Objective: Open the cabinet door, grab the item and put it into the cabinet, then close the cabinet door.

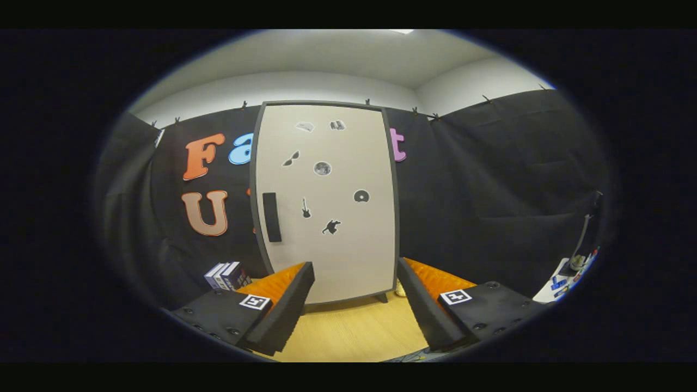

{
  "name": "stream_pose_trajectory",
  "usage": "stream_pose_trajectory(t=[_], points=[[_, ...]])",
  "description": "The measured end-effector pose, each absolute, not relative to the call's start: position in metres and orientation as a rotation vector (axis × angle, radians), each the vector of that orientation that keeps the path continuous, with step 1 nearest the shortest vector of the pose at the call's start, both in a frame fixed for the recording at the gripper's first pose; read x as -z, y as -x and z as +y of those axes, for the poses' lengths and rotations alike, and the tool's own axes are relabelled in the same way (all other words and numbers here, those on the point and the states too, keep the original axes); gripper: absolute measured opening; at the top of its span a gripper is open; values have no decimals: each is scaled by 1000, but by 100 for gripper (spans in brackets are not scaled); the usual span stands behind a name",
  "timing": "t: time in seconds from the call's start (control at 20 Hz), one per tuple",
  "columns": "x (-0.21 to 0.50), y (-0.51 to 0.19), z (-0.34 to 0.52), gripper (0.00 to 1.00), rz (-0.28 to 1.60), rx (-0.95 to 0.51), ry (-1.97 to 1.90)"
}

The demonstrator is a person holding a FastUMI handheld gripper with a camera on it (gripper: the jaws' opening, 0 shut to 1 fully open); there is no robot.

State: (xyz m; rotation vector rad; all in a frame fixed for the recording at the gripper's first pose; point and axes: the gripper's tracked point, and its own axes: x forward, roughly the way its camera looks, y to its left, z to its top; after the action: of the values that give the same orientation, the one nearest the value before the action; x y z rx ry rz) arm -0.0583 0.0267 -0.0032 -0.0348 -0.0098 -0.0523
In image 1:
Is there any white side table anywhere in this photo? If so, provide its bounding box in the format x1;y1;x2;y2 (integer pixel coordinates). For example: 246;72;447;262
534;248;600;303

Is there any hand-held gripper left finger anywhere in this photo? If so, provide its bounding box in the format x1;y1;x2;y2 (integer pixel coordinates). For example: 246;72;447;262
169;262;316;356

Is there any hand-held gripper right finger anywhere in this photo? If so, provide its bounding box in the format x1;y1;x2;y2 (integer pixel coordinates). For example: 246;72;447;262
396;257;546;352

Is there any grey cabinet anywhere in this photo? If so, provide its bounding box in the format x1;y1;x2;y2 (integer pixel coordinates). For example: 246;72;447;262
249;100;401;314

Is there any dark blue book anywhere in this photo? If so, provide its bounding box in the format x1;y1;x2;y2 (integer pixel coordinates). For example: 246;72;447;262
222;261;252;291
204;264;227;290

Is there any white cabinet door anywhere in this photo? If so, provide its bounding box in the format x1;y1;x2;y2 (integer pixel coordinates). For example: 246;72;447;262
255;105;396;304

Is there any black backdrop cloth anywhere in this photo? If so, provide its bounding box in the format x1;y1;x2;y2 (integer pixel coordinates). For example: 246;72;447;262
95;90;610;311

